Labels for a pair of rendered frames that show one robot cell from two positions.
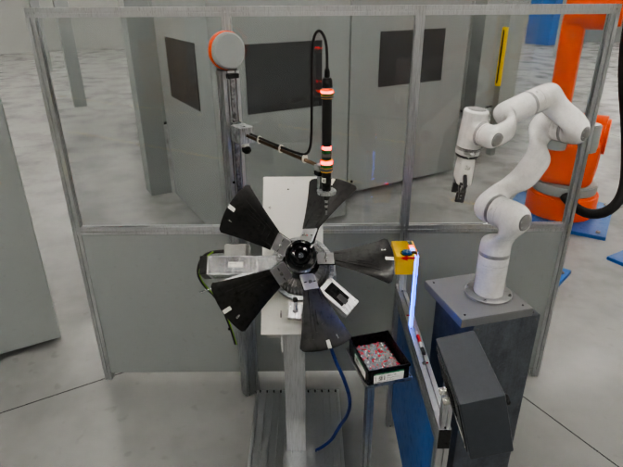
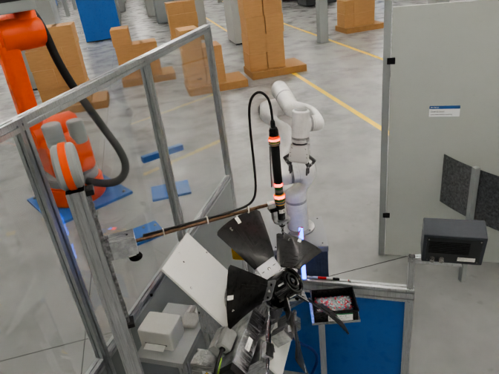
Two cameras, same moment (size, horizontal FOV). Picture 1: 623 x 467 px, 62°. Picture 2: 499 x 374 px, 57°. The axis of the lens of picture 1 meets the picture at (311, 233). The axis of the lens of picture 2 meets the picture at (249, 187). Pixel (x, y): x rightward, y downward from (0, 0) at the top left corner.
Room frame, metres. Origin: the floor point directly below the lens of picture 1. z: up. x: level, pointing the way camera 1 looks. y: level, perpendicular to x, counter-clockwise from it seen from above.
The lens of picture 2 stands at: (1.35, 1.47, 2.44)
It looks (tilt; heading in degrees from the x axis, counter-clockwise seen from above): 27 degrees down; 289
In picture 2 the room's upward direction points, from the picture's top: 7 degrees counter-clockwise
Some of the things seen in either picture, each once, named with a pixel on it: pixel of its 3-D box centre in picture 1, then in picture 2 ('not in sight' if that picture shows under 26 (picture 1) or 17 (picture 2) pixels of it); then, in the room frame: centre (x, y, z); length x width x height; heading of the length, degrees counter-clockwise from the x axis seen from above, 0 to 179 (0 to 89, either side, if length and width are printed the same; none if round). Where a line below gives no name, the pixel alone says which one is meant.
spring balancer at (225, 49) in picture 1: (226, 50); (67, 166); (2.36, 0.36, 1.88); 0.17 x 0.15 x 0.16; 90
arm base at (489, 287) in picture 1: (490, 273); (297, 214); (1.86, -0.73, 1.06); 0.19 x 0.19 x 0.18
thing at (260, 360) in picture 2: not in sight; (254, 358); (1.84, 0.29, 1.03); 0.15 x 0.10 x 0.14; 0
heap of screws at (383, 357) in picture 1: (377, 359); (335, 306); (1.59, -0.25, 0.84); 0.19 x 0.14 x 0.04; 15
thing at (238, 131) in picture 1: (241, 133); (121, 244); (2.28, 0.31, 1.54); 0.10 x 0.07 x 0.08; 35
